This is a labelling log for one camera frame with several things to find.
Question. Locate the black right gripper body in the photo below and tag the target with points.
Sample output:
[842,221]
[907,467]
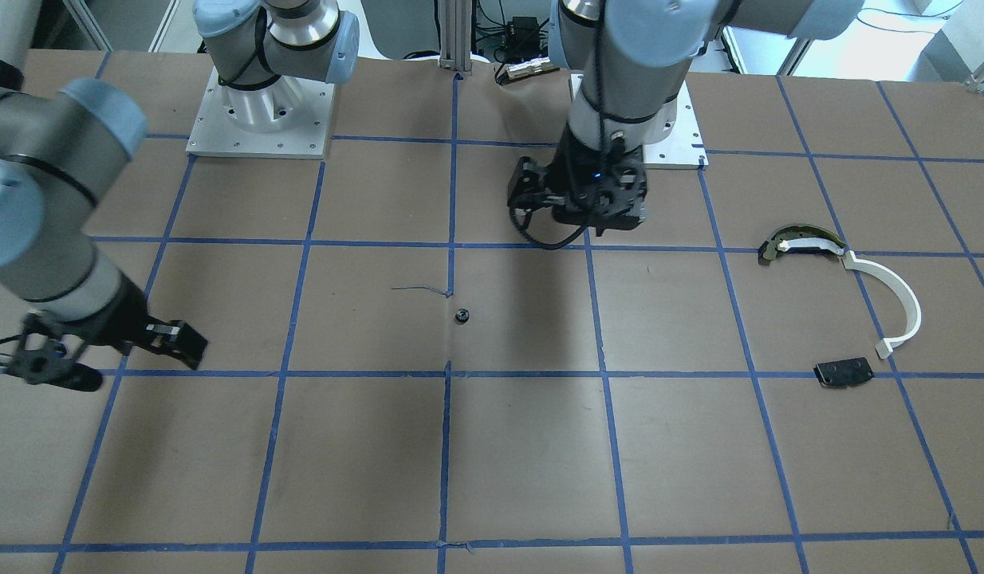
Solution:
[119,321]

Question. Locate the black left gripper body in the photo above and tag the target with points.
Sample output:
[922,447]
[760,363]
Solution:
[570,164]

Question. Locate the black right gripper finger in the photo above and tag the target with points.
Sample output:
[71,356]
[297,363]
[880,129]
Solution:
[176,339]
[73,376]

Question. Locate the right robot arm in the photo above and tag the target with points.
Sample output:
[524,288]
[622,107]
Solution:
[59,156]

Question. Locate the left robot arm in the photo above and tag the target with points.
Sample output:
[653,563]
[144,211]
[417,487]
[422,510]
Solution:
[633,57]

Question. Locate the dark green brake shoe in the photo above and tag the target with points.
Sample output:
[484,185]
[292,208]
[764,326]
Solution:
[800,239]

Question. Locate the black flat plastic part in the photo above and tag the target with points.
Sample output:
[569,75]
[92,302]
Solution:
[843,373]

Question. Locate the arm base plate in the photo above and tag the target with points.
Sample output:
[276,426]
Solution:
[672,139]
[292,119]

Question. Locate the aluminium frame post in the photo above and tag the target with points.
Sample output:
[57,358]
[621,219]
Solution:
[456,30]

